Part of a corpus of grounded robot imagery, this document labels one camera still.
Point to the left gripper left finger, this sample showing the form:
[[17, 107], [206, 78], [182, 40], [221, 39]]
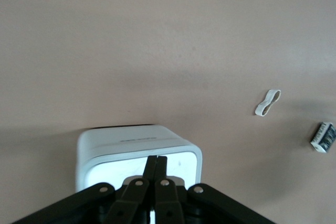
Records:
[[131, 197]]

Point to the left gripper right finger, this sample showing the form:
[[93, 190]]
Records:
[[170, 200]]

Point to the small white lidded bin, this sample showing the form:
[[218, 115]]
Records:
[[118, 145]]

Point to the white rubber band loop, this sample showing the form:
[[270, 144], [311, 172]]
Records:
[[267, 102]]

